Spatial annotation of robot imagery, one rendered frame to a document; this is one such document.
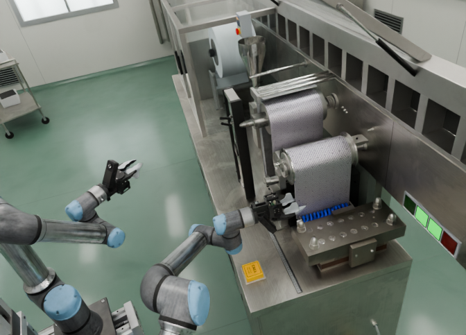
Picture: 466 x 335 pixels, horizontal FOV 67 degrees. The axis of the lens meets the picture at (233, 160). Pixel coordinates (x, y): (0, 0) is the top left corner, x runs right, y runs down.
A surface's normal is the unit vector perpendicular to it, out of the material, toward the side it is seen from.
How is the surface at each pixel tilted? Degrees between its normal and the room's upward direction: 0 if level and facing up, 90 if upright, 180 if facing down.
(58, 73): 90
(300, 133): 92
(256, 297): 0
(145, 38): 90
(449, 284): 0
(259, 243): 0
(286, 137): 92
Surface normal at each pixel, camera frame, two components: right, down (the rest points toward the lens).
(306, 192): 0.25, 0.54
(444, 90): -0.96, 0.26
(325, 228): -0.15, -0.80
